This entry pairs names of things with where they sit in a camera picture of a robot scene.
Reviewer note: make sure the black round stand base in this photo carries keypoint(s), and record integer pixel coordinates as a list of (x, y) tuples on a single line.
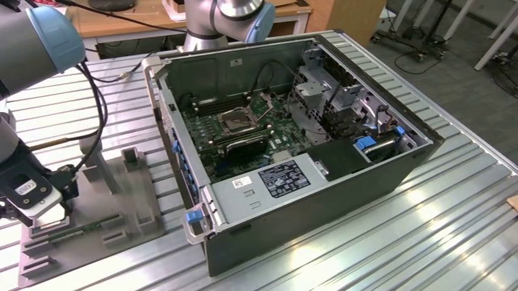
[(114, 3)]

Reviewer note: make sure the blue disk carrier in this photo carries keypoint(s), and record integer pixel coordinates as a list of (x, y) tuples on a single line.
[(366, 143)]

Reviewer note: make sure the wooden cabinet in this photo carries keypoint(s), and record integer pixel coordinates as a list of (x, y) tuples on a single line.
[(351, 21)]

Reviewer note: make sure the silver chipset heatsink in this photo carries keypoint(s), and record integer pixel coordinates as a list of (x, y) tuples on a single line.
[(283, 156)]

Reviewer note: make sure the small wooden block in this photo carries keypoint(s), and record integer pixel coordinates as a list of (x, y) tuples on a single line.
[(513, 202)]

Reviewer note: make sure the green RAM stick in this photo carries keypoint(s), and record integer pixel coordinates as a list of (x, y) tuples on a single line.
[(72, 232)]

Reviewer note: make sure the green motherboard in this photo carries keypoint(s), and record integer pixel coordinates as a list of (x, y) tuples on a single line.
[(202, 133)]

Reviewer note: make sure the black RAM slot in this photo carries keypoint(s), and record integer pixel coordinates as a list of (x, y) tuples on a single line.
[(221, 103), (218, 107), (221, 99), (210, 111)]

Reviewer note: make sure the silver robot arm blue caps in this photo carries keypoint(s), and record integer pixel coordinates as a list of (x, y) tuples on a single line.
[(36, 45)]

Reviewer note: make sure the silver square CPU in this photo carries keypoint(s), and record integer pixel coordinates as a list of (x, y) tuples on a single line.
[(51, 225)]

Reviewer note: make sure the CPU socket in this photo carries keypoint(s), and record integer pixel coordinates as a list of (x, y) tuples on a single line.
[(237, 122)]

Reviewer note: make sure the black open PC case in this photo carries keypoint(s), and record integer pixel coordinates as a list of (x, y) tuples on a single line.
[(323, 212)]

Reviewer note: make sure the grey power supply with label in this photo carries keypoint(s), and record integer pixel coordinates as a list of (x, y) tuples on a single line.
[(243, 206)]

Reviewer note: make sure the blue card retainer clip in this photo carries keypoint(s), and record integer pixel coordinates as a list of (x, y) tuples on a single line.
[(175, 147)]

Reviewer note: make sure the black wheeled stand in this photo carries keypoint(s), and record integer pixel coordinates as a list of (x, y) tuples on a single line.
[(429, 45)]

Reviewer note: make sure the grey plastic parts rack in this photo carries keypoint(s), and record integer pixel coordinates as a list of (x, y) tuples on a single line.
[(100, 206)]

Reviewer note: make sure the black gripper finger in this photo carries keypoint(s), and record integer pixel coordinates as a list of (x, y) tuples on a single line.
[(68, 194), (14, 212)]

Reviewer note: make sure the blue case latch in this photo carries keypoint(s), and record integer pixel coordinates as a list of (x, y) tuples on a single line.
[(194, 217)]

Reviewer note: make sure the white desk frame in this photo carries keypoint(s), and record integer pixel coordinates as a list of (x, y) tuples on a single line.
[(493, 48), (457, 24)]

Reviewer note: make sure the metal drive cage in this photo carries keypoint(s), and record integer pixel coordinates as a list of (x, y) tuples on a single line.
[(319, 91)]

